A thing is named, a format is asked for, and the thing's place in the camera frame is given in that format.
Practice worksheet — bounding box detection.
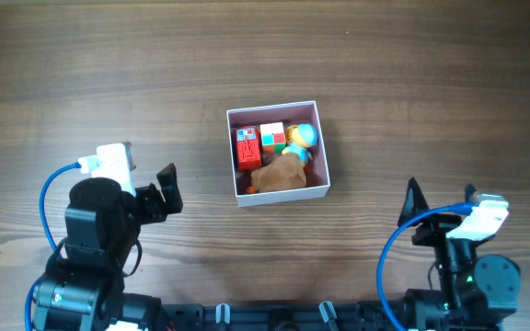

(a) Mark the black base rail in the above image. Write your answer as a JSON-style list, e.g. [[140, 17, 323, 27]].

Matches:
[[163, 302, 395, 331]]

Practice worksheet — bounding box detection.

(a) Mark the yellow duck toy blue hat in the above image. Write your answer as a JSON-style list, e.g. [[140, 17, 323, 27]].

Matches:
[[282, 123, 318, 167]]

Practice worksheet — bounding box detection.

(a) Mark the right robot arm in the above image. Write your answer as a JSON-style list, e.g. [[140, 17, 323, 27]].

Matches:
[[395, 178, 521, 330]]

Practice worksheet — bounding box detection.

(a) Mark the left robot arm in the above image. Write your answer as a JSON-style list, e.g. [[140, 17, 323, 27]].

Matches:
[[24, 164, 183, 330]]

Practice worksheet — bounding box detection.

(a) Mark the red toy fire truck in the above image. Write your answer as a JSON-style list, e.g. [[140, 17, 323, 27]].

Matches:
[[235, 126, 262, 171]]

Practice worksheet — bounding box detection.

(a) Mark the left blue cable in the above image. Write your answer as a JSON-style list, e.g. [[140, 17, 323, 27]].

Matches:
[[24, 161, 83, 331]]

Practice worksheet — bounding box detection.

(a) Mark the brown plush capybara with orange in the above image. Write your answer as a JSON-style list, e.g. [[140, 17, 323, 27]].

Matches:
[[246, 154, 307, 194]]

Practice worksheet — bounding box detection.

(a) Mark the white box pink interior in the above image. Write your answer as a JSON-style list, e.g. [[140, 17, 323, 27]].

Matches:
[[225, 100, 331, 208]]

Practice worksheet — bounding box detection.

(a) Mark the multicolour puzzle cube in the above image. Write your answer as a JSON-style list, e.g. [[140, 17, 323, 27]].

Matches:
[[259, 122, 286, 154]]

